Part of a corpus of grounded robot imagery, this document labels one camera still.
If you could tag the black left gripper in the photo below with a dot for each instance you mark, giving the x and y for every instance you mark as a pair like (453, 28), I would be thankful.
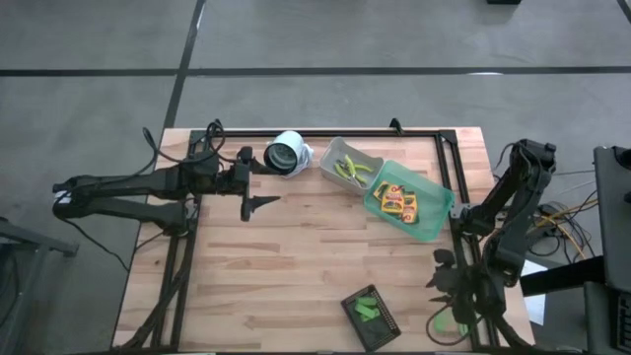
(234, 178)

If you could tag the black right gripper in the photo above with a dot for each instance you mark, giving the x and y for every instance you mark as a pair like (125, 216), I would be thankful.
(470, 296)

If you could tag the teal translucent plastic bin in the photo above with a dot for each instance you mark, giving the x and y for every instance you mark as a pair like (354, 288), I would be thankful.
(434, 212)

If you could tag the white plastic bin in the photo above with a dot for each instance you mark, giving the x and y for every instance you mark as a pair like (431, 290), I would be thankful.
(329, 163)

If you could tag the black mesh basket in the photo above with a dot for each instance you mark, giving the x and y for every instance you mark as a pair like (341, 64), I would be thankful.
(374, 340)

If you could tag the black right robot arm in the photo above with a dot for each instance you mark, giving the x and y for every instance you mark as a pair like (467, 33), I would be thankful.
(522, 187)

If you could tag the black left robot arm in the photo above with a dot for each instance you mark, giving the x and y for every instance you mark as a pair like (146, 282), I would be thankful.
(123, 182)

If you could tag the white paper sheet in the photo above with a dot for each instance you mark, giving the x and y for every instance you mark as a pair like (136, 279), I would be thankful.
(535, 296)

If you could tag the black equipment cabinet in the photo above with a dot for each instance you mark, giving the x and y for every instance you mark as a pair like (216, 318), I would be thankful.
(613, 222)

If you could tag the grey metal stand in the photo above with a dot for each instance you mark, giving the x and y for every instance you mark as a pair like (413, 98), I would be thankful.
(29, 241)

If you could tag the black aluminium table frame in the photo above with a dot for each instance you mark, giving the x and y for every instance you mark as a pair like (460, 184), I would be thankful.
(320, 133)

